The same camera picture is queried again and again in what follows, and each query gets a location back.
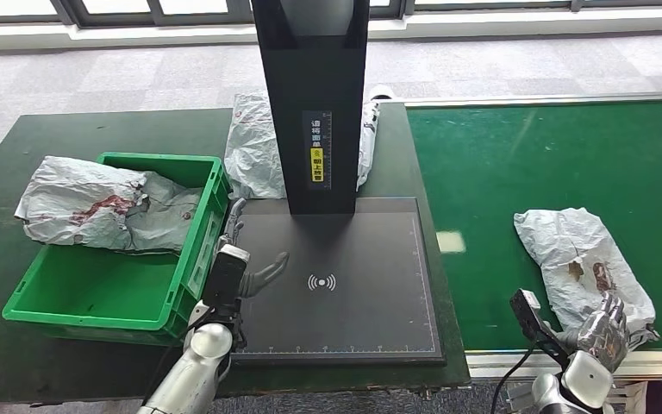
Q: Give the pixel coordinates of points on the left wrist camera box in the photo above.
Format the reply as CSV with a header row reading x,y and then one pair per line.
x,y
225,280

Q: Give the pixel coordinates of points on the green conveyor belt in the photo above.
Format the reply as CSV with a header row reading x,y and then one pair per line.
x,y
536,160

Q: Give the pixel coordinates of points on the green plastic crate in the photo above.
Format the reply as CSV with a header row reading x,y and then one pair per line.
x,y
108,286

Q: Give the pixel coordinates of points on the crumpled grey poly mailer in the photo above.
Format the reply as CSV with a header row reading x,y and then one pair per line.
x,y
251,148

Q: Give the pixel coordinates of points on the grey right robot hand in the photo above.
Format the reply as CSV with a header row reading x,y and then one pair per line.
x,y
605,334

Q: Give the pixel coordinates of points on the aluminium conveyor frame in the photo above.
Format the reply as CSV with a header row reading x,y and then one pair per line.
x,y
651,365

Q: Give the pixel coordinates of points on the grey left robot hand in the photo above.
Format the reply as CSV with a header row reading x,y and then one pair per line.
x,y
268,273

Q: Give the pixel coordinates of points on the grey parcel with red smear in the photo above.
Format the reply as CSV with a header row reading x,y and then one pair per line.
x,y
79,194

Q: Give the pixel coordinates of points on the black scanning machine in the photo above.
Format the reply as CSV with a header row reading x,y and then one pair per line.
x,y
337,320

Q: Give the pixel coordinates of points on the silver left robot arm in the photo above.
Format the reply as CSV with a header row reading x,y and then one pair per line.
x,y
194,371

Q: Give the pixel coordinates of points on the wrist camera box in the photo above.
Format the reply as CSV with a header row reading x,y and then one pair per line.
x,y
528,317
225,280

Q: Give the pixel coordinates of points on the grey parcel with brown stain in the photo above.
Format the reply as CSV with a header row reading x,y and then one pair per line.
x,y
571,245

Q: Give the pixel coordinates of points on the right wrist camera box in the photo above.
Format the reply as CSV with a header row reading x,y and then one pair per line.
x,y
528,317

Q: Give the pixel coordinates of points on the dark green table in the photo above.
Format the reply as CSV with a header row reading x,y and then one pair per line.
x,y
22,137

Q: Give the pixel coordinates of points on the white round object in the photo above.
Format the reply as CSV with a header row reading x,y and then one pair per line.
x,y
381,92

